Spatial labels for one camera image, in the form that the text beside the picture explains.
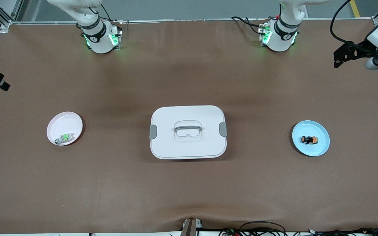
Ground orange push-button switch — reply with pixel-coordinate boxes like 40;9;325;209
301;135;319;145

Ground pink round plate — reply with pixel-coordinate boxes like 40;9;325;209
47;112;83;146

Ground blue round plate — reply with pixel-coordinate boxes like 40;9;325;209
292;120;330;157

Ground white lidded storage box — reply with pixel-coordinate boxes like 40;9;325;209
149;105;228;160

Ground brown table mat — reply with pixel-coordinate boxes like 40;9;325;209
0;19;378;234

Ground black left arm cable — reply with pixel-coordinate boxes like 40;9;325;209
330;0;373;54

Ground green push-button switch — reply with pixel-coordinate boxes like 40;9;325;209
54;132;75;145

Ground black arm base cables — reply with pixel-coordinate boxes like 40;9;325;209
230;16;269;36

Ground grey box lid handle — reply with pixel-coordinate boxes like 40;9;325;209
174;125;203;133

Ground black flat cable bundle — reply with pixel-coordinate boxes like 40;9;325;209
307;228;378;236

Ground black looped cable bundle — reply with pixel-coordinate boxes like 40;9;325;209
219;221;288;236

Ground brown camera mount post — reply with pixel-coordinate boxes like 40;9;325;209
180;217;203;236

